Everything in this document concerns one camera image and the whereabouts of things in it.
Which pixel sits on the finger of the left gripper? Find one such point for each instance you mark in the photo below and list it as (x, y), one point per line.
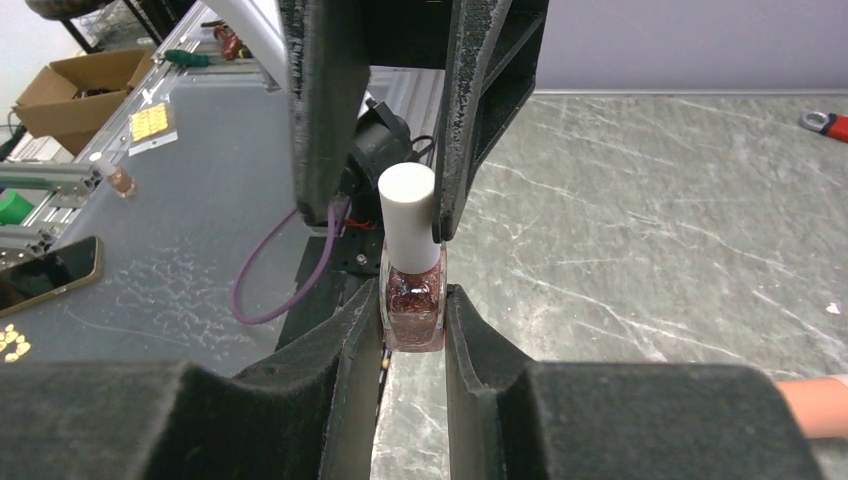
(329, 72)
(492, 58)

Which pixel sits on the spare nail polish bottle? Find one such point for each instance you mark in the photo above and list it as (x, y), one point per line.
(116, 176)

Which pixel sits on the black base frame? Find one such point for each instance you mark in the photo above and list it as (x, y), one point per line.
(381, 140)

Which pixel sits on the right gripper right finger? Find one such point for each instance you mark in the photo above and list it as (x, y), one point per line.
(512, 417)

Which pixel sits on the red adjustable wrench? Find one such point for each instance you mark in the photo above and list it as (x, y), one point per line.
(829, 125)

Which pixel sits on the green handled screwdriver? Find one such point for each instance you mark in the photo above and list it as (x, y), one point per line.
(183, 58)

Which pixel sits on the yellow nail tips sheet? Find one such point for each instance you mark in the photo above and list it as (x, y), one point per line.
(152, 127)

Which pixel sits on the black smartphone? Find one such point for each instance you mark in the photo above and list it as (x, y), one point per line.
(51, 274)

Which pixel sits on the green round object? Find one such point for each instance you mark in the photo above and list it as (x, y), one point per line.
(14, 208)

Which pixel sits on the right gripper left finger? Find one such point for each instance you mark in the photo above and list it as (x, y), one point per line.
(307, 411)

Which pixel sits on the glitter nail polish bottle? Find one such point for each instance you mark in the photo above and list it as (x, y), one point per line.
(413, 280)

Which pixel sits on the cardboard box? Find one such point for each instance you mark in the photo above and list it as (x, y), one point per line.
(70, 100)

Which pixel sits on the mannequin practice hand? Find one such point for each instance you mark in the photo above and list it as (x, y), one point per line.
(819, 405)

